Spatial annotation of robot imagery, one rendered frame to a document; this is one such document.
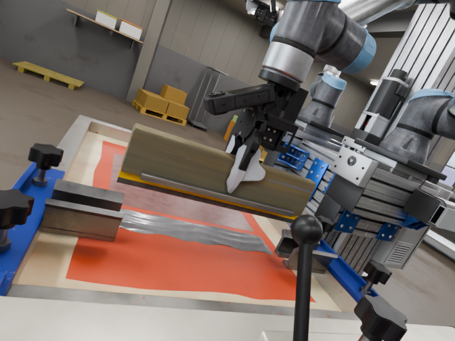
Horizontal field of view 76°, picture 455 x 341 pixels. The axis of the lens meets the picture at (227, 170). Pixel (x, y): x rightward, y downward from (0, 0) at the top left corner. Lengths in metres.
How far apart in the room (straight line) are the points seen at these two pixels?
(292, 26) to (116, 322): 0.43
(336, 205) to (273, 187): 0.54
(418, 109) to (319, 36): 0.69
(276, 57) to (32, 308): 0.42
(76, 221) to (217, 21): 8.20
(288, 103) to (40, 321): 0.43
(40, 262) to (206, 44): 8.12
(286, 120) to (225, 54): 8.10
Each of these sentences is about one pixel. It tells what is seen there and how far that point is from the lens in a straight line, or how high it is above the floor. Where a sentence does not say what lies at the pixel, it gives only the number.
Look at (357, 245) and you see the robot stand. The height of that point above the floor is 0.83.
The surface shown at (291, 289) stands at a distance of 0.59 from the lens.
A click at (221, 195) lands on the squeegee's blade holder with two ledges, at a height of 1.07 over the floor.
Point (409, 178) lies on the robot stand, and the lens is 1.17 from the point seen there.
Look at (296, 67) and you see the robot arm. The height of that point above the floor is 1.31.
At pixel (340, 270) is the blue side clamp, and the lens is 0.65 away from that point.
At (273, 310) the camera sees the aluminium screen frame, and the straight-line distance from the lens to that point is 0.45.
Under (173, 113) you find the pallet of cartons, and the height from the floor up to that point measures 0.22.
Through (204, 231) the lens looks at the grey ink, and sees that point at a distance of 0.62.
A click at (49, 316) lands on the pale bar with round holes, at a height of 1.04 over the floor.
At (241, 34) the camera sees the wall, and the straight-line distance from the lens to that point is 8.75.
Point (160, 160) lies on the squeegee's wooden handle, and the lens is 0.48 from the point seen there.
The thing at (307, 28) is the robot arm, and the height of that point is 1.36.
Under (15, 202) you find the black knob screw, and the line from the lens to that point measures 0.36.
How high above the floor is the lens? 1.24
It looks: 14 degrees down
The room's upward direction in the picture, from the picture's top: 23 degrees clockwise
